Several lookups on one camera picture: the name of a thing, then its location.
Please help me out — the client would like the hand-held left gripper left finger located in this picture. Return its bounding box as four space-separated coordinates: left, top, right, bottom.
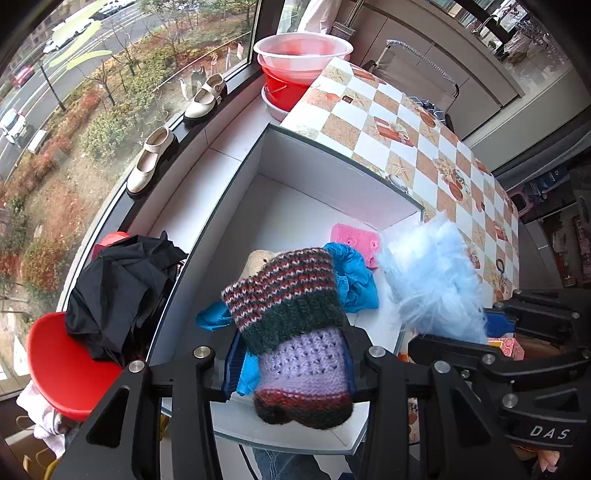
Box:
53 330 247 480

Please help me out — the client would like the clear pink basin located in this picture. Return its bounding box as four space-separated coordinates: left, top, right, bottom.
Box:
253 32 352 75

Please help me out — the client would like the white hanging garment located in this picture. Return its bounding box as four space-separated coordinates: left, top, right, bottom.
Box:
295 0 342 35

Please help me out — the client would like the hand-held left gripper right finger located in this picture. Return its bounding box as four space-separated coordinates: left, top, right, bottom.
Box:
339 323 532 480

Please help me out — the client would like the plaid cloth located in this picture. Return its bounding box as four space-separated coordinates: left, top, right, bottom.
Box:
406 97 455 132

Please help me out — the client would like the black garment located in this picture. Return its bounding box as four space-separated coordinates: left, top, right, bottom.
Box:
65 232 189 363

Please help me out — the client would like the white cloth bundle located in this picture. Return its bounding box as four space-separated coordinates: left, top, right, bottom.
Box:
16 383 79 457

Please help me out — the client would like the red bucket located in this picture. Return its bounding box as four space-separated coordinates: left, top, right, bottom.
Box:
261 65 324 112

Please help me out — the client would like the beige shoe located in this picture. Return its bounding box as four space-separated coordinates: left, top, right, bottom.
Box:
183 74 228 126
126 127 178 199

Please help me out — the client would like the light blue fluffy duster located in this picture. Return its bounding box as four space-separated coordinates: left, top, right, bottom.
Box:
375 217 489 344

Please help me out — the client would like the white basin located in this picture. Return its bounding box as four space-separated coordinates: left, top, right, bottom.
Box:
261 88 296 123

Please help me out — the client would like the pink stool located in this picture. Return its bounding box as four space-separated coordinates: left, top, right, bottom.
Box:
508 187 536 217

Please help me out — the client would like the checkered tablecloth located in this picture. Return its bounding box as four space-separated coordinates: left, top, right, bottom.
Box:
279 56 525 308

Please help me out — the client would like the pink patterned carton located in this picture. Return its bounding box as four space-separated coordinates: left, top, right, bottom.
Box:
487 337 527 361

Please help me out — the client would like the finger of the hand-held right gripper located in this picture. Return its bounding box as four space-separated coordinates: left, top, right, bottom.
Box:
485 288 591 344
409 335 522 385

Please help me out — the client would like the white cardboard box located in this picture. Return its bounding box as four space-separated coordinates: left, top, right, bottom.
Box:
148 124 426 457

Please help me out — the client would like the striped knitted sock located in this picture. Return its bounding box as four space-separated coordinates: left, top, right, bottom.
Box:
221 248 356 431

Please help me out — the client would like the folding chair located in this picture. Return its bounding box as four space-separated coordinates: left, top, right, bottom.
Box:
365 39 460 107

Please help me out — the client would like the pink sponge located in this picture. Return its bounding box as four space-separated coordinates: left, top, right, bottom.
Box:
331 223 380 269

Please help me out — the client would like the person's leg in jeans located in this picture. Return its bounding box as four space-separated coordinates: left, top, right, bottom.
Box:
253 448 356 480

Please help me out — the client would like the beige sock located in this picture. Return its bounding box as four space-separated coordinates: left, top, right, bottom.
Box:
243 249 280 282

